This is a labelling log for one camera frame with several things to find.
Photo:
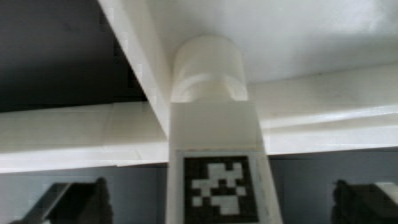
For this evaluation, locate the white square table top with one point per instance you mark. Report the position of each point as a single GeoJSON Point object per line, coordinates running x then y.
{"type": "Point", "coordinates": [319, 46]}

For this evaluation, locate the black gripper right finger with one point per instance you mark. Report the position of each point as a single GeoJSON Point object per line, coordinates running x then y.
{"type": "Point", "coordinates": [365, 203]}

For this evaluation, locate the white table leg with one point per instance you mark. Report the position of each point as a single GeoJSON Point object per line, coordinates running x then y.
{"type": "Point", "coordinates": [221, 189]}

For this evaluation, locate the white U-shaped obstacle fence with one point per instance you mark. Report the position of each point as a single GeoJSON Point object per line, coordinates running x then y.
{"type": "Point", "coordinates": [108, 135]}

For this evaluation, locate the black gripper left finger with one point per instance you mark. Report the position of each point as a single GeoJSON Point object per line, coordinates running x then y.
{"type": "Point", "coordinates": [74, 204]}

